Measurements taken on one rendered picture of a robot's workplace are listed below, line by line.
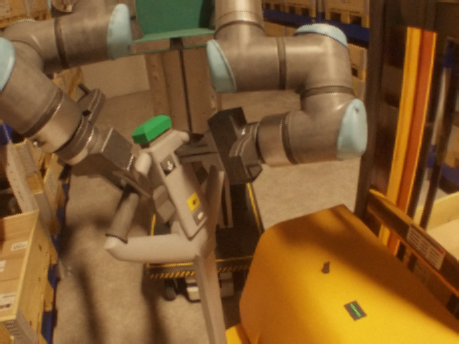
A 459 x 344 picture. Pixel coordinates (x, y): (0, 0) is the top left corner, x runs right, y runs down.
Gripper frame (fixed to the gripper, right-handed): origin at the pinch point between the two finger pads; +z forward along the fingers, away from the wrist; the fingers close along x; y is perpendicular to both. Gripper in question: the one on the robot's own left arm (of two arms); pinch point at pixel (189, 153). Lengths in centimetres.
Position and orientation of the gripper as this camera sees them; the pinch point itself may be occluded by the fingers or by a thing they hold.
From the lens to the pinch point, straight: 71.3
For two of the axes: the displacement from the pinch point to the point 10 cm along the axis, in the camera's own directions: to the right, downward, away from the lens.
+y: 4.3, -4.8, 7.6
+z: -8.4, 0.9, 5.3
